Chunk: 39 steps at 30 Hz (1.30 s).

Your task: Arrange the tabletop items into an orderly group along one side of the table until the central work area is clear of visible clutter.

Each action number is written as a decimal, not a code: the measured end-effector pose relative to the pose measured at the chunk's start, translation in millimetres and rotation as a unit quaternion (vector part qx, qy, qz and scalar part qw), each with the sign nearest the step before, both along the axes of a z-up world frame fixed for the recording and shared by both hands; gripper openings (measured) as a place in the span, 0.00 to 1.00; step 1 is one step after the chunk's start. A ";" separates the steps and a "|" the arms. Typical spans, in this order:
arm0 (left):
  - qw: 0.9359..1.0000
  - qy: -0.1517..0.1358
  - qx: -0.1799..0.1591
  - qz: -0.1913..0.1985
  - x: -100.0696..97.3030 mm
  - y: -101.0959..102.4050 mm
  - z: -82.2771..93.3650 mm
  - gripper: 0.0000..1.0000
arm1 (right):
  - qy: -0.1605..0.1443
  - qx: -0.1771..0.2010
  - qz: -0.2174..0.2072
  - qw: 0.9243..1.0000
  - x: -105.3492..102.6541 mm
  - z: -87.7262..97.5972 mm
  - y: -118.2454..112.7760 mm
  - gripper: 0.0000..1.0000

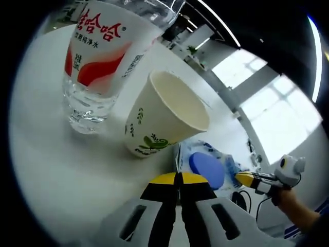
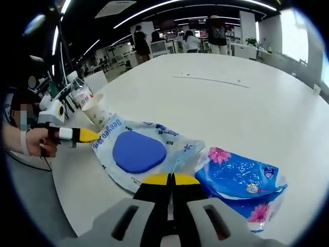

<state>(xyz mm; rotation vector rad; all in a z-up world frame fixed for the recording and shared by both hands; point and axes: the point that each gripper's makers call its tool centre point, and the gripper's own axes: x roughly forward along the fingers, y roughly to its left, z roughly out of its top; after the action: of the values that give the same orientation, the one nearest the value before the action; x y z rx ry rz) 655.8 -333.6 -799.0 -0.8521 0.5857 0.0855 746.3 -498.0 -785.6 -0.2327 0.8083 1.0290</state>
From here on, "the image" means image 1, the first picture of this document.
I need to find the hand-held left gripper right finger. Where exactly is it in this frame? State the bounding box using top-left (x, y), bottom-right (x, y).
top-left (179, 172), bottom-right (259, 247)

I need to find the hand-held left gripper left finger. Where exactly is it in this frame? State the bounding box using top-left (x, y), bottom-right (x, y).
top-left (101, 172), bottom-right (180, 247)

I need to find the light blue packet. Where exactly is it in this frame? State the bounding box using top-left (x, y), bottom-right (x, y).
top-left (175, 139), bottom-right (248, 196)

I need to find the blue round disc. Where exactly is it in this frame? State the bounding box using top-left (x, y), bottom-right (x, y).
top-left (188, 151), bottom-right (226, 191)

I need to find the white paper cup green print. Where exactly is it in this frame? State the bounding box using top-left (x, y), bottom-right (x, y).
top-left (124, 69), bottom-right (211, 159)

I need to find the clear plastic water bottle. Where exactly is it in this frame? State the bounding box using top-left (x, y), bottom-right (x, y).
top-left (62, 0), bottom-right (187, 135)

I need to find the small black device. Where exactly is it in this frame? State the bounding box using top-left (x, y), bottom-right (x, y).
top-left (246, 138), bottom-right (263, 166)

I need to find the wide window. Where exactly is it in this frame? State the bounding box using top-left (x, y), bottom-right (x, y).
top-left (241, 76), bottom-right (324, 166)

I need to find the narrow window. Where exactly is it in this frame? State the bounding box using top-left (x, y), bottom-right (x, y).
top-left (212, 47), bottom-right (271, 86)

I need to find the long ceiling light strip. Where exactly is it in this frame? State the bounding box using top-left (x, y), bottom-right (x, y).
top-left (217, 17), bottom-right (243, 49)
top-left (306, 14), bottom-right (324, 104)

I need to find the potted green plant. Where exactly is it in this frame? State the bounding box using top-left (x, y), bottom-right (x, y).
top-left (186, 44), bottom-right (199, 57)

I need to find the thin black cable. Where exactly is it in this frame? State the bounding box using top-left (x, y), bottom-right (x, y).
top-left (256, 193), bottom-right (273, 227)

